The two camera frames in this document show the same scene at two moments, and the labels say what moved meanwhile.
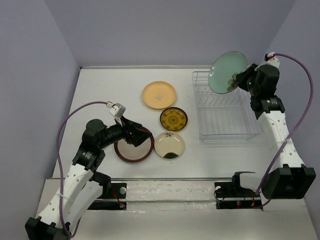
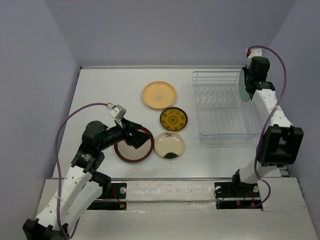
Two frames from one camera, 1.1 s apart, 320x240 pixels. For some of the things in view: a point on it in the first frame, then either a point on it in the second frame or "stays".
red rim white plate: x=129 y=153 stays
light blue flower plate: x=223 y=68 to x=244 y=94
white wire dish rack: x=226 y=117 stays
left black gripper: x=138 y=135 stays
